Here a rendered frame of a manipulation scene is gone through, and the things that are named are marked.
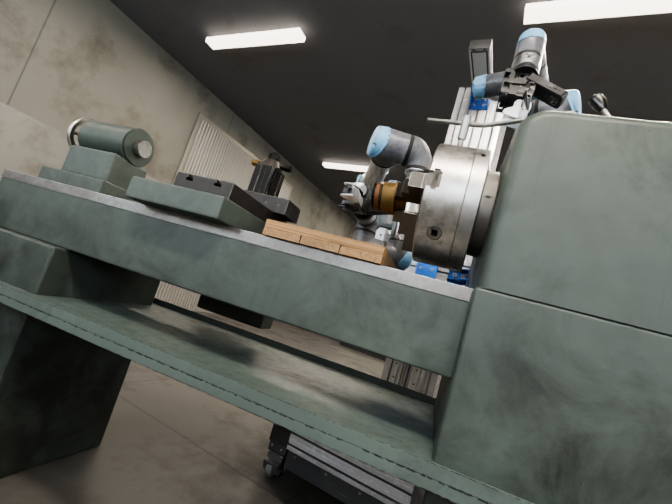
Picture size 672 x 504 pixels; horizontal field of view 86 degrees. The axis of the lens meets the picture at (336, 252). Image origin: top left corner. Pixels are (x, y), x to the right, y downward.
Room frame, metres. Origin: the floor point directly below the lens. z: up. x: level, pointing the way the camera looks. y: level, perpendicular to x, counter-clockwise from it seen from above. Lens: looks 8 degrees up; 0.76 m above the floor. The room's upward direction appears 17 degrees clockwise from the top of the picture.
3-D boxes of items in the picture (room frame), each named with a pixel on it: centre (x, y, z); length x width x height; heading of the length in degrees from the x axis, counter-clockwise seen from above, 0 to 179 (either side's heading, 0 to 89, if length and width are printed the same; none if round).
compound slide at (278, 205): (1.16, 0.27, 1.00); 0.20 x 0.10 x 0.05; 72
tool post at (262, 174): (1.16, 0.29, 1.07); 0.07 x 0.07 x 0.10; 72
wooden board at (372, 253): (0.99, -0.01, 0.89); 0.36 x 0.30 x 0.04; 162
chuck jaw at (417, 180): (0.85, -0.15, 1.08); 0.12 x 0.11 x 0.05; 162
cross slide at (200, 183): (1.11, 0.31, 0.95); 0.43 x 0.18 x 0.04; 162
